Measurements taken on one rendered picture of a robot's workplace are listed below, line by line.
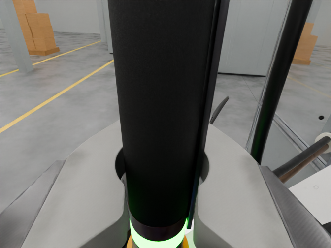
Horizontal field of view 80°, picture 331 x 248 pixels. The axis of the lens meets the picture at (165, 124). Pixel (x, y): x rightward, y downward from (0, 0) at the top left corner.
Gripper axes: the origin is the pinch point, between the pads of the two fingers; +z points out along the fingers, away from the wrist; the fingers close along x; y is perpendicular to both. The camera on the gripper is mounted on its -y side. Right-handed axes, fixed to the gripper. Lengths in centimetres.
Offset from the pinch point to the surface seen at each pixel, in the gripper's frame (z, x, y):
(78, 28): 1293, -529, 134
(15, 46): 496, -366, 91
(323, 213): 15.0, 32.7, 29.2
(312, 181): 22.0, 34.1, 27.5
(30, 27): 704, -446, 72
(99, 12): 991, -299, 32
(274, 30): 510, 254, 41
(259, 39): 514, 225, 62
